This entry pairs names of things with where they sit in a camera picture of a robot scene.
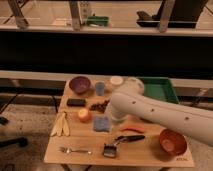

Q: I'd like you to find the blue sponge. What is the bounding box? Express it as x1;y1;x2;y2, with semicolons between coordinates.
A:
93;117;110;132

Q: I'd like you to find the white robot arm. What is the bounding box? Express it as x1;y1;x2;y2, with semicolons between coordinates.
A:
107;77;213;146

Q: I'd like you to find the purple bowl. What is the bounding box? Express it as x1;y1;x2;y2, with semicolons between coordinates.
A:
69;76;91;94

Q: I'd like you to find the red bowl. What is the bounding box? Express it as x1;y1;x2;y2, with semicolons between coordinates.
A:
159;129;187;156

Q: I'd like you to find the blue plastic cup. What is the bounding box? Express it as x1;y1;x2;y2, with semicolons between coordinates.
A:
95;82;105;96

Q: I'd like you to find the white plastic cup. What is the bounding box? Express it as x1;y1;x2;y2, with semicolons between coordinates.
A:
110;76;124;87

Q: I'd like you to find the bunch of dark grapes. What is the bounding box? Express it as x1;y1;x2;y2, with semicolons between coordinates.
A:
90;100;109;113

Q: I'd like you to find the orange apple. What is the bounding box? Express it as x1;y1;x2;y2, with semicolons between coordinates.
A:
78;108;91;122

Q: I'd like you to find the green plastic tray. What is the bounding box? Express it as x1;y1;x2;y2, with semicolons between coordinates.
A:
140;77;179;104

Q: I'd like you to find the orange carrot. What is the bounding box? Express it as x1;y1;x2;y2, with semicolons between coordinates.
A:
119;125;145;133

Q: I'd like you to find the green box on shelf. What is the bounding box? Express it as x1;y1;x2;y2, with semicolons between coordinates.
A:
86;15;109;26

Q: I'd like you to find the silver fork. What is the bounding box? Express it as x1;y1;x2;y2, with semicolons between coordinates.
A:
59;147;92;154

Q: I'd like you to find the black office chair base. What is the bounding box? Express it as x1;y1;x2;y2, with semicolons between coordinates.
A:
0;117;28;148

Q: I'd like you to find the black handled brush tool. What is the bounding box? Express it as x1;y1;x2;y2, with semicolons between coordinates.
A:
102;135;145;158

